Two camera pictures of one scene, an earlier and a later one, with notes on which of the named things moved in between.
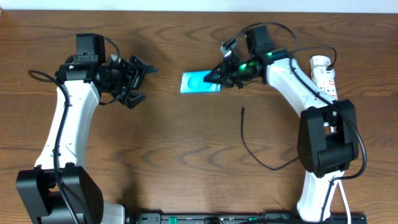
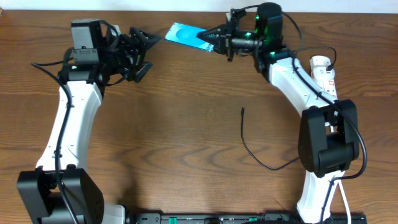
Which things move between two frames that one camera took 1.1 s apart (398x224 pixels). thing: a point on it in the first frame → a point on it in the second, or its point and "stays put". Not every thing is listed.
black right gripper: (224, 70) → (220, 38)
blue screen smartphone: (193, 82) → (186, 35)
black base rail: (237, 218) stays put
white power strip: (324, 78) stays put
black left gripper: (132, 80) → (131, 55)
